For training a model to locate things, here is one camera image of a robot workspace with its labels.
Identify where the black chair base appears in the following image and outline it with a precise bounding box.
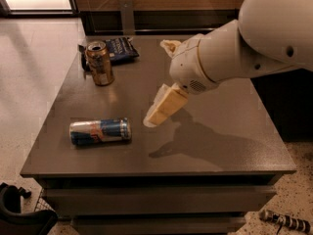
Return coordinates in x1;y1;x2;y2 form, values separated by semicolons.
0;183;58;235

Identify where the left metal wall bracket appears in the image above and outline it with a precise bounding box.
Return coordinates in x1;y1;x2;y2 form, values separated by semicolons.
119;0;135;35

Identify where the silver blue redbull can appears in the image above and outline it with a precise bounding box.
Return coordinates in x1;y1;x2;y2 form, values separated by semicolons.
69;117;132;146

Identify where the gold brown drink can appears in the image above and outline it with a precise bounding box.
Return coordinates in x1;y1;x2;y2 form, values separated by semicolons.
85;41;114;86

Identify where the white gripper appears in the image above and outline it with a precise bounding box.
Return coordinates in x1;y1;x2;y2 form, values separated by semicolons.
143;34;218;127

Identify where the black white striped cable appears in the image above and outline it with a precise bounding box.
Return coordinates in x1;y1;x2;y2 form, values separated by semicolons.
258;209;313;235

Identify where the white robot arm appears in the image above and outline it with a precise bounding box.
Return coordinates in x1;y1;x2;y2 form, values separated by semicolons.
144;0;313;127

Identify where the blue snack bag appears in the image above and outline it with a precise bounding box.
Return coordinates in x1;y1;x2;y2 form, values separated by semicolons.
105;37;139;63

